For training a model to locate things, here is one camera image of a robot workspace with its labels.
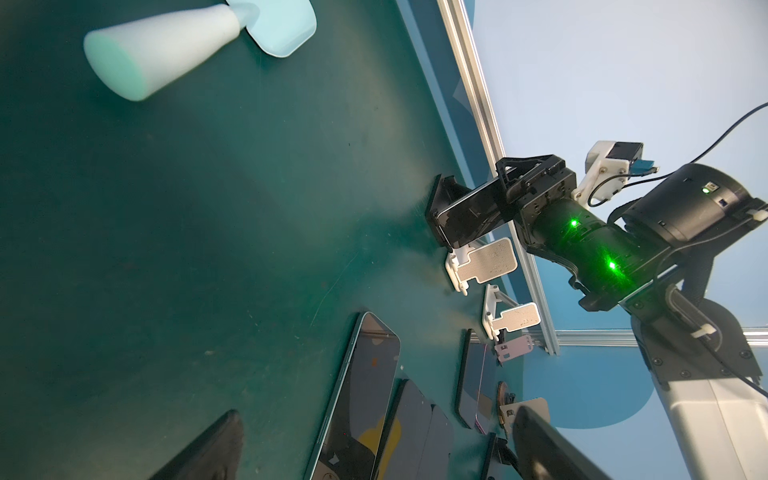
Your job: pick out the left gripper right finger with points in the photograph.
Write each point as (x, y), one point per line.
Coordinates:
(543, 453)

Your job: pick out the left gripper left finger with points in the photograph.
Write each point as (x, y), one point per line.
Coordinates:
(214, 454)

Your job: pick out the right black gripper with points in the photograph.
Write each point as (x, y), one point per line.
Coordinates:
(532, 184)

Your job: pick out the black phone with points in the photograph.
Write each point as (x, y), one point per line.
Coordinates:
(406, 435)
(435, 458)
(348, 443)
(499, 459)
(475, 214)

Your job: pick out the purple phone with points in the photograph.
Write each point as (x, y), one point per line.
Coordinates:
(475, 392)

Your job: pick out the white phone stand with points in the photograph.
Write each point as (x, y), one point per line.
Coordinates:
(500, 312)

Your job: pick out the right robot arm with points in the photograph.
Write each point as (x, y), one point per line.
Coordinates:
(654, 257)

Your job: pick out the black stand back left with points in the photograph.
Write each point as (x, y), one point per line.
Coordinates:
(445, 191)

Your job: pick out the light blue spatula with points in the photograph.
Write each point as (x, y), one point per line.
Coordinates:
(138, 58)

